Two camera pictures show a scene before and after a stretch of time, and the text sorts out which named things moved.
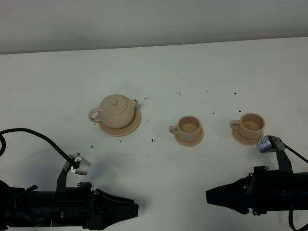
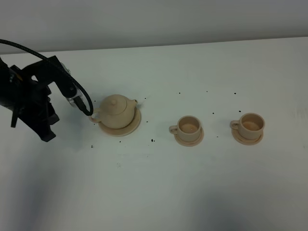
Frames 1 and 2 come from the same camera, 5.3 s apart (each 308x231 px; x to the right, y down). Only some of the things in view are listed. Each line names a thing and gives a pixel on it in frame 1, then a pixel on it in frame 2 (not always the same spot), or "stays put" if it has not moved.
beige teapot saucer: (124, 130) stays put
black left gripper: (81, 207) → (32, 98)
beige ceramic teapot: (116, 111) stays put
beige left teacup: (188, 129) stays put
